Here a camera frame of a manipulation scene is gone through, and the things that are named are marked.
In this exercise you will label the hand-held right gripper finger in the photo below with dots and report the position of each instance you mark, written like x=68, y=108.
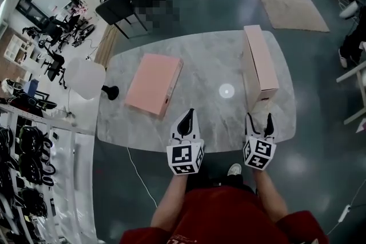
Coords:
x=250, y=128
x=270, y=128

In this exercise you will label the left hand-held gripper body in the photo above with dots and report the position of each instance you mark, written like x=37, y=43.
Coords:
x=183, y=158

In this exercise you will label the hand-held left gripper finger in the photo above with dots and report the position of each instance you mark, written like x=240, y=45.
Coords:
x=194, y=131
x=175, y=132

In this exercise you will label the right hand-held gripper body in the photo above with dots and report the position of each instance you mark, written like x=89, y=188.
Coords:
x=258, y=151

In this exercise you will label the pink binder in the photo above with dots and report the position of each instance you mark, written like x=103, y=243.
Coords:
x=153, y=83

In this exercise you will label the beige binder with label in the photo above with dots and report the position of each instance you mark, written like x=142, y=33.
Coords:
x=258, y=60

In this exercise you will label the person's left forearm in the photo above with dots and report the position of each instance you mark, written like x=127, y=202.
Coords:
x=170, y=203

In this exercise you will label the person's right forearm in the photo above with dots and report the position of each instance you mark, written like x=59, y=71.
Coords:
x=270, y=197

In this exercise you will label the person's right white shoe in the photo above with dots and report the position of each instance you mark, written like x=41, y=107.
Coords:
x=234, y=170

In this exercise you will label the person's black trousers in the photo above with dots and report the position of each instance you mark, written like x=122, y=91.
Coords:
x=217, y=180

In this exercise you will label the person's red shirt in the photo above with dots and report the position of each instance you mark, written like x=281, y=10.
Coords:
x=223, y=220

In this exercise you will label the white shade table lamp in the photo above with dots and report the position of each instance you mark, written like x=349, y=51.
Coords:
x=84, y=77

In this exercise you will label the low wooden platform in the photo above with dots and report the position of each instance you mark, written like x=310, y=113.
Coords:
x=107, y=45

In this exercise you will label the large beige rug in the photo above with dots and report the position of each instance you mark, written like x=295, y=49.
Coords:
x=288, y=3

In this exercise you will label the black folding bike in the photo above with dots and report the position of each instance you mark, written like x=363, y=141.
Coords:
x=85, y=31

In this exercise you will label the dark grey upholstered chair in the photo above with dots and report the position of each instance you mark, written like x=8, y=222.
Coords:
x=117, y=10

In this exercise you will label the black office chair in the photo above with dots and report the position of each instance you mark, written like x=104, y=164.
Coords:
x=54, y=28
x=55, y=65

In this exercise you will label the white metal rack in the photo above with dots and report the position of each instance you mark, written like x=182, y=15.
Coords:
x=37, y=117

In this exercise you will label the blue storage box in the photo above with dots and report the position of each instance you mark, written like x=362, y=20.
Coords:
x=31, y=85

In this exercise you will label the white cubby shelf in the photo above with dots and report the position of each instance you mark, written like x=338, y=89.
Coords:
x=17, y=48

